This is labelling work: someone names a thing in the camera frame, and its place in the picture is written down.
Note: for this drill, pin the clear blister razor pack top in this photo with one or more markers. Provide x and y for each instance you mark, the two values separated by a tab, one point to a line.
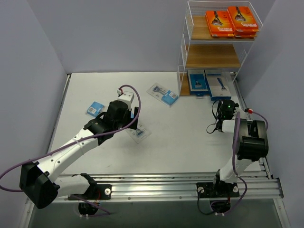
162	94

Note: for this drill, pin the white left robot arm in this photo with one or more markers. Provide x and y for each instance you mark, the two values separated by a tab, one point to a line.
41	180

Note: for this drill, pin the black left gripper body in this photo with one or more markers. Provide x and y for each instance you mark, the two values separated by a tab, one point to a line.
136	116

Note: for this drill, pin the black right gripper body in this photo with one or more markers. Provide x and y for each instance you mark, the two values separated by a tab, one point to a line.
220	114

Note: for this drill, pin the grey blue Harry's box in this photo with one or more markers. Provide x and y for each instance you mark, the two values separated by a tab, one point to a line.
197	83

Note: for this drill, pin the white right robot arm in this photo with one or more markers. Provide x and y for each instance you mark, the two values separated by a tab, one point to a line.
249	144

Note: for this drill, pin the Harry's box white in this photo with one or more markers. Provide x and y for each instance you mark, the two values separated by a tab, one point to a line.
218	87

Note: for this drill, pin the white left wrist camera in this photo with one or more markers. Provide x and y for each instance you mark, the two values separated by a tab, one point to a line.
126	97

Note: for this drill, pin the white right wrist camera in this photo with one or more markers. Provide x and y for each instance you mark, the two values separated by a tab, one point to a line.
243	114

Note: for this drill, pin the white wire wooden shelf rack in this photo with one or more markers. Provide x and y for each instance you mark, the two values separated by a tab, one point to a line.
199	50

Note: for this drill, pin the orange Gillette box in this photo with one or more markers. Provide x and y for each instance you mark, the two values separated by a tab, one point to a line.
242	19
245	35
219	25

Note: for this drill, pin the clear blister razor pack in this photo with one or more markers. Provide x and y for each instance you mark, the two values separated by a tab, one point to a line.
95	109
141	132
162	94

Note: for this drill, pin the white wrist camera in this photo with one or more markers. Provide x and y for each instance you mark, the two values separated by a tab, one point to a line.
126	97
243	114

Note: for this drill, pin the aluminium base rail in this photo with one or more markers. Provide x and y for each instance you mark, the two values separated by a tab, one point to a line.
182	186

